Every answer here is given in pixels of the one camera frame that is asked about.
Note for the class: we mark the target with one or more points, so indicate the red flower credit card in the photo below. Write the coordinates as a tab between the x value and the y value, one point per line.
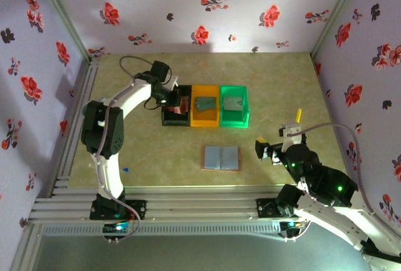
184	106
171	109

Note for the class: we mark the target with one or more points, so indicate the pink card holder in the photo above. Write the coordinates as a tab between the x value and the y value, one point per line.
220	158

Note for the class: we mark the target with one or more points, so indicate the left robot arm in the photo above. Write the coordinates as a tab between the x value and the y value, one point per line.
103	126

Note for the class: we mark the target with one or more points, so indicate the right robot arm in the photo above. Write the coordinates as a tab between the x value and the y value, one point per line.
332	221

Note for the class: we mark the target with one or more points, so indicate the grey VIP credit card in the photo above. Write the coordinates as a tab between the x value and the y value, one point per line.
232	104

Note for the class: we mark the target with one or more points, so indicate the black plastic bin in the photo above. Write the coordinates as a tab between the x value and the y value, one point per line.
166	120

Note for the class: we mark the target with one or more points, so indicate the orange plastic bin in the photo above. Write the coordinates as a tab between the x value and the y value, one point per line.
205	119

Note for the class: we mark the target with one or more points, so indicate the green plastic bin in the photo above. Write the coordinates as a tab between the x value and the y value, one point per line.
233	120

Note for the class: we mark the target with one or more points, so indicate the yellow marker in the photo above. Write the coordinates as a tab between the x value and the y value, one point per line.
298	115

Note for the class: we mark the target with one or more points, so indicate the right controller board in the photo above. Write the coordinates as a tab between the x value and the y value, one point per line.
291	224

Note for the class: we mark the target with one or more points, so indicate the controller board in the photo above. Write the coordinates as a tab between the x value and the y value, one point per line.
117	228
291	224

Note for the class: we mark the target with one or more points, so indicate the clear tube with blue cap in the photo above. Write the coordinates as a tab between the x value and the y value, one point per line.
126	169

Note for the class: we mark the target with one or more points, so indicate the left controller board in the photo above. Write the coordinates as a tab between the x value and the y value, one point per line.
117	228

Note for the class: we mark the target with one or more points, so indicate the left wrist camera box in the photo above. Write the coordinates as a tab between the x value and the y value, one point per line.
160	71

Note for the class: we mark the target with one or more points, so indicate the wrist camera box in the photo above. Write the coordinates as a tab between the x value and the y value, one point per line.
293	133
160	71

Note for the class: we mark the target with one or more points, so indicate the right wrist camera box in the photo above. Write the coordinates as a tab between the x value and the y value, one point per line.
293	133

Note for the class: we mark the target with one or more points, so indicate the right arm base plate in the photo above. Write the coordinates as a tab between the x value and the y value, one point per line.
263	208

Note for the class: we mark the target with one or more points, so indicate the aluminium side rail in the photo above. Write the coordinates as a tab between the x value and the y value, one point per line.
91	73

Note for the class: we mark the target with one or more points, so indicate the aluminium frame rail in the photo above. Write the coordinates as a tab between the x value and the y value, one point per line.
200	202

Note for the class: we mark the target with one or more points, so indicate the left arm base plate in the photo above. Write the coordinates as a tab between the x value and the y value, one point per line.
139	208

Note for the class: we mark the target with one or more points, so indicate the aluminium corner post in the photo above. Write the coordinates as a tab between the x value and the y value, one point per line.
64	13
336	13

